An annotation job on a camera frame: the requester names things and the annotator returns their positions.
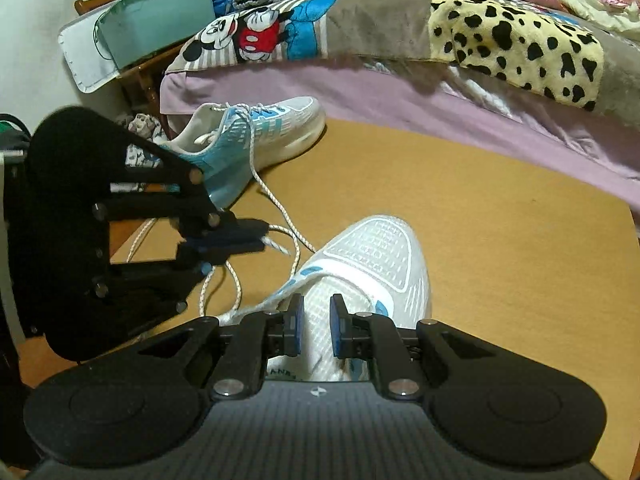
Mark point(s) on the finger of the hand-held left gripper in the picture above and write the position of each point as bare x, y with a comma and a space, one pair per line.
235, 248
245, 228

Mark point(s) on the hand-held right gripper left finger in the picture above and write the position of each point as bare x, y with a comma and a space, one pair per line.
295, 327

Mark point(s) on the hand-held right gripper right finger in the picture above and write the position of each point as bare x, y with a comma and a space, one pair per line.
339, 332

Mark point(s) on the white speckled shoelace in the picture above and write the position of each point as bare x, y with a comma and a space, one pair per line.
265, 302

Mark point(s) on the white and blue sneaker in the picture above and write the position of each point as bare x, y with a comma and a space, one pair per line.
380, 255
290, 125

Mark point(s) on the heap of patterned clothes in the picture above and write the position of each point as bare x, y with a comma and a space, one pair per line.
142, 122

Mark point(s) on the white plastic lid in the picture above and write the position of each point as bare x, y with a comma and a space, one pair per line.
80, 55

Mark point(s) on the brown wooden chair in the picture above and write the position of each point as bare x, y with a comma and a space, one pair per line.
150, 67

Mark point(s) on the teal plastic storage box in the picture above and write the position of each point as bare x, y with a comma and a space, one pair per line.
160, 25

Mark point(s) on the grey cartoon printed blanket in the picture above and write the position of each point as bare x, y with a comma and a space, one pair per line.
380, 25

